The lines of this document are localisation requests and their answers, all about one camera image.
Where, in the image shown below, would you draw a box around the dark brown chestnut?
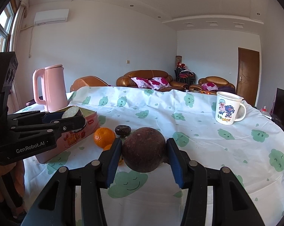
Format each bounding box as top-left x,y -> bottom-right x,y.
115,125 -> 131,138

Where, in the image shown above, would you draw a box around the black television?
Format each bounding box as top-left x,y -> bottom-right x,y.
271,88 -> 284,131

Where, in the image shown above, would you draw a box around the dark purple passion fruit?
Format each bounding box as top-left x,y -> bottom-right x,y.
122,127 -> 168,173

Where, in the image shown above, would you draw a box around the white air conditioner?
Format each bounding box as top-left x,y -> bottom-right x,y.
34,9 -> 69,26

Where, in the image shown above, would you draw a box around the white cartoon mug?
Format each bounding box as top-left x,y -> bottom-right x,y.
215,91 -> 247,125

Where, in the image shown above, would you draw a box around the brown leather armchair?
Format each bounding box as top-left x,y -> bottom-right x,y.
189,76 -> 236,95

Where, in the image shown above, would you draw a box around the brown wooden door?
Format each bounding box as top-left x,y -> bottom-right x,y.
236,47 -> 260,107

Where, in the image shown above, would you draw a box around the pink electric kettle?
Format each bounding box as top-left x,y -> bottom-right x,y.
32,64 -> 68,112

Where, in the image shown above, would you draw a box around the stacked dark chairs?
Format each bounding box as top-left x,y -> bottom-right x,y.
175,56 -> 196,86

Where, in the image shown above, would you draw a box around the near brown leather chair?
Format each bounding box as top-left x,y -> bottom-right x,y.
70,76 -> 109,92

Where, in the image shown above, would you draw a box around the brown leather sofa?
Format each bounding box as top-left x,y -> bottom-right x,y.
116,70 -> 188,92

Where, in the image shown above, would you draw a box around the small orange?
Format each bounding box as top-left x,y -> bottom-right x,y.
93,127 -> 115,148

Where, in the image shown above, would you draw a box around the person's left hand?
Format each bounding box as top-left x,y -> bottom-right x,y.
0,160 -> 25,202

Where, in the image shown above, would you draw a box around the small yellow kumquat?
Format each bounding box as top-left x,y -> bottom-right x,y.
103,144 -> 124,165

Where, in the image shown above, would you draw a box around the pink metal tin tray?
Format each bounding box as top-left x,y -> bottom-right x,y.
36,107 -> 100,164

